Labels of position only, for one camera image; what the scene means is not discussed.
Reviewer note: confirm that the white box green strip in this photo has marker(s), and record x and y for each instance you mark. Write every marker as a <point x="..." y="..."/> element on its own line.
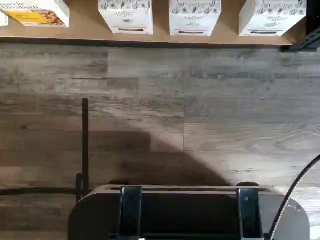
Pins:
<point x="270" y="20"/>

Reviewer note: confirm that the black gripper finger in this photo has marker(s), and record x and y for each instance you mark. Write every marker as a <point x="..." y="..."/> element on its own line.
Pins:
<point x="248" y="215"/>
<point x="130" y="212"/>

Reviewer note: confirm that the purely elizabeth yellow box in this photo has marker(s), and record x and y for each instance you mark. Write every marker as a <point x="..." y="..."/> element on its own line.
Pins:
<point x="37" y="17"/>

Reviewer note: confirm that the white box orange strip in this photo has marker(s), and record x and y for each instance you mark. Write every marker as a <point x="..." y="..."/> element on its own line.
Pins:
<point x="125" y="20"/>

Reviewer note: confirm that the wooden shelf board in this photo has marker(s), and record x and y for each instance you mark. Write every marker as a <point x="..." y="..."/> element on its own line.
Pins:
<point x="82" y="32"/>

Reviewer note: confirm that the white box pink strip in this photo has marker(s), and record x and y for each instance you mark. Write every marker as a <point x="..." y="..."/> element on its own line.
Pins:
<point x="195" y="17"/>

